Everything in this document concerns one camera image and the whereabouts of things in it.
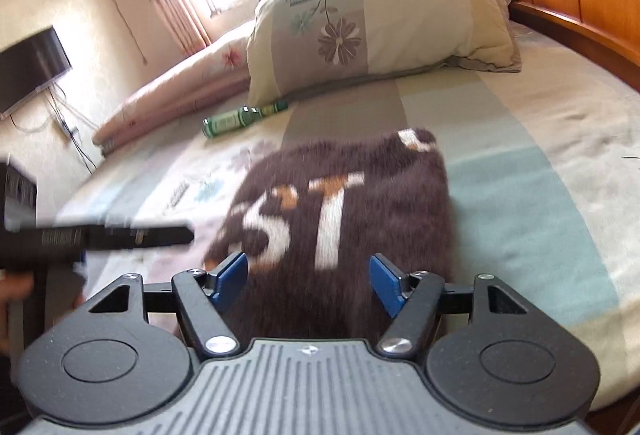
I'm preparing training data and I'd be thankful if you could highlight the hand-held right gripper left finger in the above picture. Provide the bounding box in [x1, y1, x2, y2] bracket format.
[89, 251, 249, 358]

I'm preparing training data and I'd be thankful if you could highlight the green glass bottle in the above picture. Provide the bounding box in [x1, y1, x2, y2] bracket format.
[201, 101, 290, 140]

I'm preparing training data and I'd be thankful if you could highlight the pink folded quilt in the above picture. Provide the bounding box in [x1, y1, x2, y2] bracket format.
[91, 20, 258, 158]

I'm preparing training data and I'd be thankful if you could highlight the person's left hand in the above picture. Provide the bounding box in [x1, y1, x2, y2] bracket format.
[0, 275, 37, 355]

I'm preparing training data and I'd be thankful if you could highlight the power strip with cables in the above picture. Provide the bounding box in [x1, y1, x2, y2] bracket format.
[42, 82, 98, 173]

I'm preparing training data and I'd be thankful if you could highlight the brown fuzzy sweater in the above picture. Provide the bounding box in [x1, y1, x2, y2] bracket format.
[202, 127, 458, 341]

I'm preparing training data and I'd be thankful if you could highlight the black television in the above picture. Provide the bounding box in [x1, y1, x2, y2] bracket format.
[0, 27, 73, 118]

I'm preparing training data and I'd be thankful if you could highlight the floral pillow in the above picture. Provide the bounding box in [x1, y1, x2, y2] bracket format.
[246, 0, 523, 108]

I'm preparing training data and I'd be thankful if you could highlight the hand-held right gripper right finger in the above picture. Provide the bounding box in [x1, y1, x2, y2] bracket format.
[369, 253, 528, 358]

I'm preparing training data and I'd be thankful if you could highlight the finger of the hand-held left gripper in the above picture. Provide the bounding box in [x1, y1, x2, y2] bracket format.
[82, 224, 196, 253]

